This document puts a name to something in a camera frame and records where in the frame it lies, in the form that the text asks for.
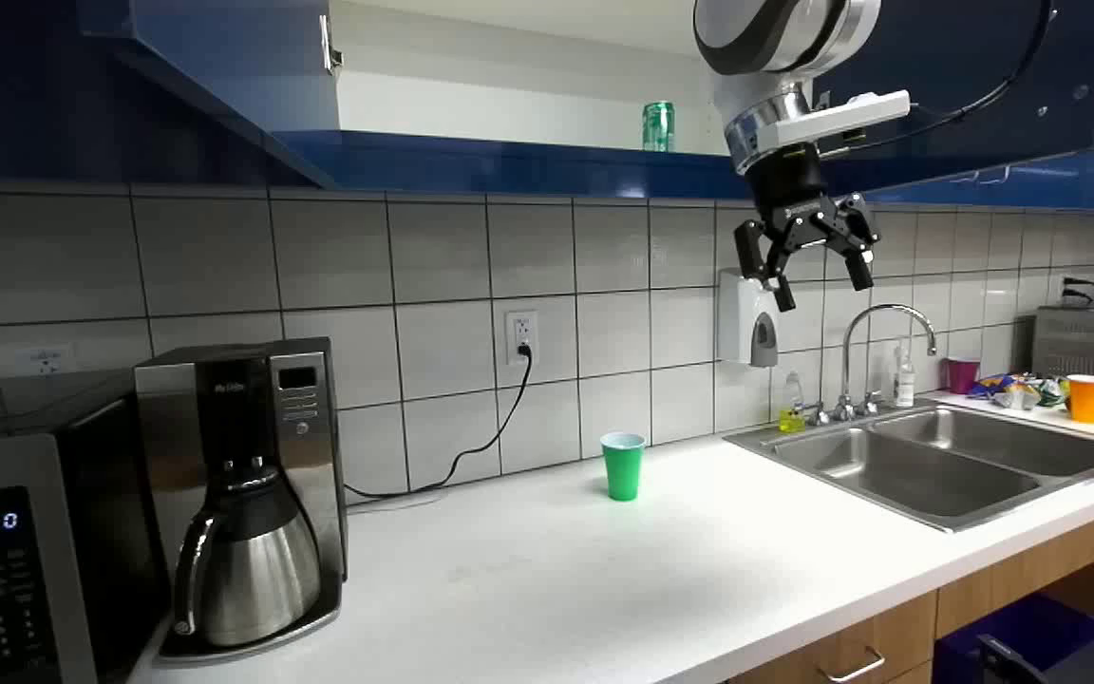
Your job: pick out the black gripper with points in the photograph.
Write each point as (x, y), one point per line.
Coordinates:
(793, 192)

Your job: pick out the green soda can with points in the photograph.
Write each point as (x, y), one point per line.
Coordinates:
(657, 127)

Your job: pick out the chrome sink faucet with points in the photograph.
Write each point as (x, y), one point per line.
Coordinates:
(851, 343)

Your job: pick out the yellow dish soap bottle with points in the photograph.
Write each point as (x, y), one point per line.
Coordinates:
(789, 410)

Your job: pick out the small white bottle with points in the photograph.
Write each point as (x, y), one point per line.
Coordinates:
(907, 381)

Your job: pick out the purple cup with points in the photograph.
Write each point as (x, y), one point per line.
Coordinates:
(960, 378)

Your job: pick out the blue cabinet door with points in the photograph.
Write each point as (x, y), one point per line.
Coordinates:
(988, 77)
(229, 59)

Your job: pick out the pile of colourful packets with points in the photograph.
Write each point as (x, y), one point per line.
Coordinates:
(1024, 389)

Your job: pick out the stainless steel double sink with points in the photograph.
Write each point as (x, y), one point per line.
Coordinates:
(938, 477)

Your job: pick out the green plastic cup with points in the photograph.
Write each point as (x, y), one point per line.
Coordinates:
(624, 464)

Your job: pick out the stainless steel countertop appliance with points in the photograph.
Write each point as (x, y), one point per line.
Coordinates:
(1091, 340)

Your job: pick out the orange cup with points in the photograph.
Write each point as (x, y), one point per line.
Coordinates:
(1091, 401)

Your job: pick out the wooden base cabinet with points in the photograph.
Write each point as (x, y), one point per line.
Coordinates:
(1014, 577)

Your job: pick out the blue plastic bin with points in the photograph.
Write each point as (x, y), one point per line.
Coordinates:
(1028, 631)

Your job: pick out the steel coffee maker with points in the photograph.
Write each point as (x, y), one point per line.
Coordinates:
(303, 419)

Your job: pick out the steel coffee carafe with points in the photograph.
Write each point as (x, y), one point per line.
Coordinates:
(248, 566)

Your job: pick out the black steel microwave oven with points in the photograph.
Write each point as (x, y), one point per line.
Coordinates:
(16, 547)

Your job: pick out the white wall soap dispenser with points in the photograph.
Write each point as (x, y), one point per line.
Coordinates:
(743, 325)

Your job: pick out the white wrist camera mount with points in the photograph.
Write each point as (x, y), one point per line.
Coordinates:
(865, 113)

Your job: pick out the white wall outlet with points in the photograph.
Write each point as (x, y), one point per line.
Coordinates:
(47, 363)
(522, 329)

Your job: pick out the blue wall cabinet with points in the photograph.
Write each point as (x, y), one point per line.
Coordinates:
(509, 167)

